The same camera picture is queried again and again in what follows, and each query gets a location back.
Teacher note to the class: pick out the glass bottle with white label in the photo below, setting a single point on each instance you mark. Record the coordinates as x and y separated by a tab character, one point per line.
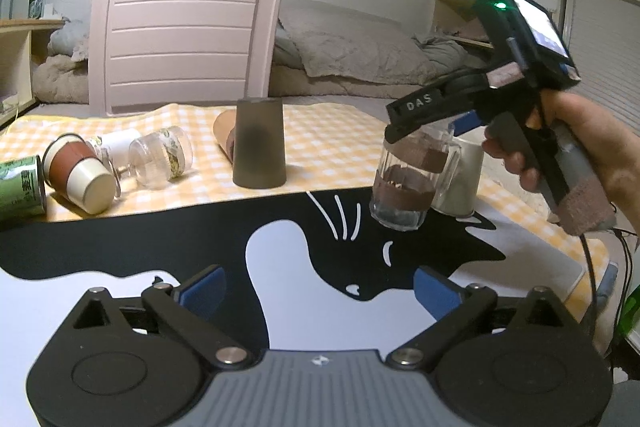
120	143

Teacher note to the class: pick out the clear glass jar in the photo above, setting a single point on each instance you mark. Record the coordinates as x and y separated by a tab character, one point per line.
160	157

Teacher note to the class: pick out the beige duvet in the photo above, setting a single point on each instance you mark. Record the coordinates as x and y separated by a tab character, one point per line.
60	74

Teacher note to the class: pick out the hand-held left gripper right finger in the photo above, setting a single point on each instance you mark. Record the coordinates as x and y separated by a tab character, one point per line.
434	293

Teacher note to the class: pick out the dark grey cup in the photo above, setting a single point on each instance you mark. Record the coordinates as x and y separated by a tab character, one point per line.
260	142

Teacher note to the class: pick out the black and white cat mat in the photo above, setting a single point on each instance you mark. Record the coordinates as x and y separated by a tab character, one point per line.
285	219

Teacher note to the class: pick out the green drink can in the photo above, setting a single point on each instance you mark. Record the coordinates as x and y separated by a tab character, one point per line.
20	192

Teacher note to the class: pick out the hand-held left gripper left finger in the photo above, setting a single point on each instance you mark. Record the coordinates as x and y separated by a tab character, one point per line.
206	291

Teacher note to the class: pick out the brown sleeved paper cup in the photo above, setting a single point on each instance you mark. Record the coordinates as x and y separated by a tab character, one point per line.
75	172

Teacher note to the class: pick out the grey blanket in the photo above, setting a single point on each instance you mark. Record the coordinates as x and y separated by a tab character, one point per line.
350	47

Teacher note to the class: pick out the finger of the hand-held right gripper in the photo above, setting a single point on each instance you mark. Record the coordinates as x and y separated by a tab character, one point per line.
417	107
467	123

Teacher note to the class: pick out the white cup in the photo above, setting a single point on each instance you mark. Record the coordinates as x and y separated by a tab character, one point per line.
462	179

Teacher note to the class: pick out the wooden shelf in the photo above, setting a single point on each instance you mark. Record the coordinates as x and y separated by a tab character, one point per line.
15	57

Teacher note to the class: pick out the yellow checkered cloth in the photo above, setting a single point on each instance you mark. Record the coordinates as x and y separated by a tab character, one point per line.
325	137

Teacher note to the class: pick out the person's right hand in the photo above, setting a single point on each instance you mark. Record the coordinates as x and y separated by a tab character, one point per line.
590	132

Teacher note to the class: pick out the glass mug with brown tape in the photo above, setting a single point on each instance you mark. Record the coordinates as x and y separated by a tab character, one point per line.
405	187

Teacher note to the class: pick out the light blue tube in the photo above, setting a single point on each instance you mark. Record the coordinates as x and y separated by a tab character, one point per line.
609	282

